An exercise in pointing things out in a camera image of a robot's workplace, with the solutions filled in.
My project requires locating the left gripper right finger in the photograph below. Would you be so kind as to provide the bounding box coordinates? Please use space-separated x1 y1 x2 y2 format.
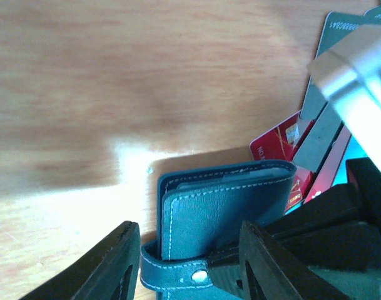
240 221 349 299

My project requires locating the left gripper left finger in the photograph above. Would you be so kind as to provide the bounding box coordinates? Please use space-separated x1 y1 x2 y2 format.
22 221 140 299

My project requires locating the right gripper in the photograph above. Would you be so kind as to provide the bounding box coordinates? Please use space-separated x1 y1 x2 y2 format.
205 157 381 273

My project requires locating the dark blue card holder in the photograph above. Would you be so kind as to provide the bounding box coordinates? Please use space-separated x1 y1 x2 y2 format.
140 160 297 299

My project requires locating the teal card pile left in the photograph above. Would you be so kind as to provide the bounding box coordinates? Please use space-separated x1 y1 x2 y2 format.
299 11 381 123

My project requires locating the red card pile centre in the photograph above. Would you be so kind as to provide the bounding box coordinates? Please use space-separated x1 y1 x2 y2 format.
250 112 315 214

